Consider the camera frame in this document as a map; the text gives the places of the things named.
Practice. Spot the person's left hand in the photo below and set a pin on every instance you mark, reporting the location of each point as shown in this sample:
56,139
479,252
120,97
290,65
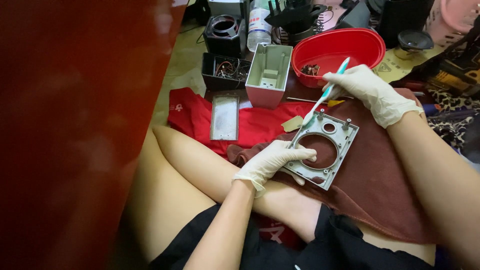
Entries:
264,162

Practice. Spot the person's right hand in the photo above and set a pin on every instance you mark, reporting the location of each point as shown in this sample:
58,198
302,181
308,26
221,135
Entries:
371,91

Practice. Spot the person's right fingers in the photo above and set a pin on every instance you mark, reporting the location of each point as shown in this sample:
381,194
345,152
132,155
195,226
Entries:
332,87

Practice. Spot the teal and white toothbrush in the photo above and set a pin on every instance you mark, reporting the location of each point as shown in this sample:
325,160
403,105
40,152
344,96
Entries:
325,93

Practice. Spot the grey plastic speaker front panel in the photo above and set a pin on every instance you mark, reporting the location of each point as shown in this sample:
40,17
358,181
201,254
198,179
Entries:
318,150

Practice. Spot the small electronic parts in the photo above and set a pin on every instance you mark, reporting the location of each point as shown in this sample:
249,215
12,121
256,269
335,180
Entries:
310,69

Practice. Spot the red plastic basin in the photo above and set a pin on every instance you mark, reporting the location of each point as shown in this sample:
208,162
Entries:
337,50

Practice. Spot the beige paper scrap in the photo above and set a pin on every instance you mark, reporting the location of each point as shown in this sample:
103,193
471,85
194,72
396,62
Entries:
292,123

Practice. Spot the grey plastic speaker housing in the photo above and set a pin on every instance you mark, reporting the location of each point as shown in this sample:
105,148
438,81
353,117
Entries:
268,75

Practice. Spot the brown towel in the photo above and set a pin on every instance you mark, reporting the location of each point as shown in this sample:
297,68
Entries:
360,165

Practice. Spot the round speaker driver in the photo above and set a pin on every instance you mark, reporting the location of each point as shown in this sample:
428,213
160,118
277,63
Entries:
413,43

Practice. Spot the clear plastic water bottle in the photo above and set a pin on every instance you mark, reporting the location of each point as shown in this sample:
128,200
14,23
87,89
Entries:
258,26

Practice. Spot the red cloth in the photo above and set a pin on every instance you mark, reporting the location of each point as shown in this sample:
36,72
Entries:
240,122

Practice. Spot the perforated metal speaker grille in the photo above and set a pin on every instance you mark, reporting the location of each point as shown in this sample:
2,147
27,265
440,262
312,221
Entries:
225,117

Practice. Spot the black speaker housing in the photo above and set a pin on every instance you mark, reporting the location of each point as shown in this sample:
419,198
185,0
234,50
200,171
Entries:
225,35

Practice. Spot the leopard print fabric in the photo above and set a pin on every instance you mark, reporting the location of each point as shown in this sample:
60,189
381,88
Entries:
452,112

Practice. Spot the black and yellow bag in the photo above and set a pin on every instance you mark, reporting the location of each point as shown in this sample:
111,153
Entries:
453,67

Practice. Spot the pink plastic basket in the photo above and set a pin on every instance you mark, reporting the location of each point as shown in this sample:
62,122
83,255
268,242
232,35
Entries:
455,18

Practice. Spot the person's black shorts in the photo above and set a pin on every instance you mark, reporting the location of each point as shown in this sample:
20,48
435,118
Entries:
330,247

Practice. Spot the person's legs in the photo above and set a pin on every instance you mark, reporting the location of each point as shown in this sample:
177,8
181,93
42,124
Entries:
187,187

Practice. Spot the red glossy furniture panel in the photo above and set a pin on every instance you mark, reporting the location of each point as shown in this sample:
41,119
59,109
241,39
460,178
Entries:
75,131

